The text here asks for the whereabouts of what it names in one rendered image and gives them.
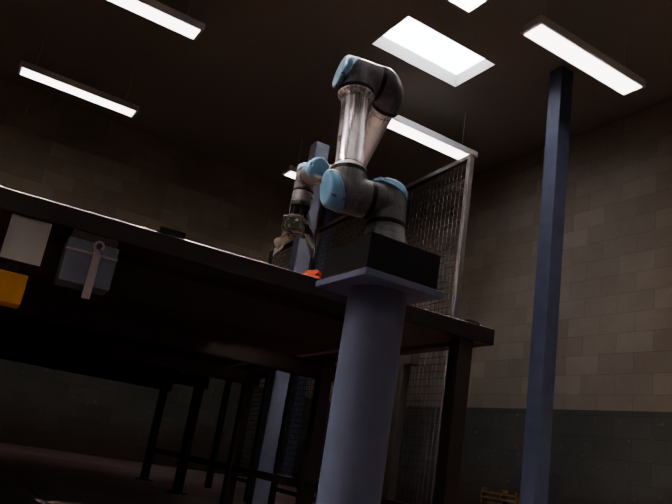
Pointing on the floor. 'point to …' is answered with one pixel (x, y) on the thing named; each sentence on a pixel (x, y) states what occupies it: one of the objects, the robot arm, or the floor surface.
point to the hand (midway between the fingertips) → (293, 258)
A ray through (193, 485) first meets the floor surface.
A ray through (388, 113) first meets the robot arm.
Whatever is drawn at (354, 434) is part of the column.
